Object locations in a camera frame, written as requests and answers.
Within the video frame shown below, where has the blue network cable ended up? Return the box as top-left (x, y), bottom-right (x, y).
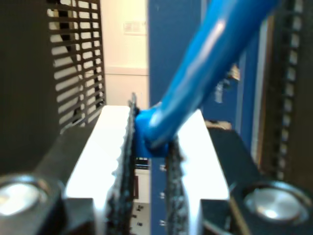
top-left (134, 0), bottom-right (279, 159)

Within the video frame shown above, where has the black vented panel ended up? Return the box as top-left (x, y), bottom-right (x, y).
top-left (0, 0), bottom-right (108, 172)

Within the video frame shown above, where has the blue network switch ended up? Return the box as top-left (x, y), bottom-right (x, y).
top-left (148, 0), bottom-right (269, 235)

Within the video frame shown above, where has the black rack frame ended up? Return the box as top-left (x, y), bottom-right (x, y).
top-left (259, 0), bottom-right (313, 182)

